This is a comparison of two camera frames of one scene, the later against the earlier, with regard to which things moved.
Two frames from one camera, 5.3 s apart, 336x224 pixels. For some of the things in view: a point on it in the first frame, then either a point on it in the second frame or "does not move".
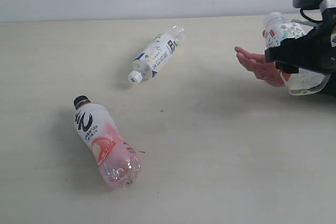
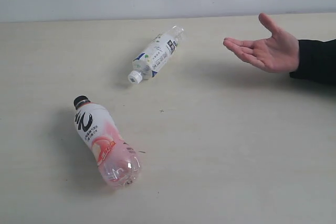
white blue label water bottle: (157, 55) does not move
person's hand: (268, 72) to (279, 53)
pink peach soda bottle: (118, 162) does not move
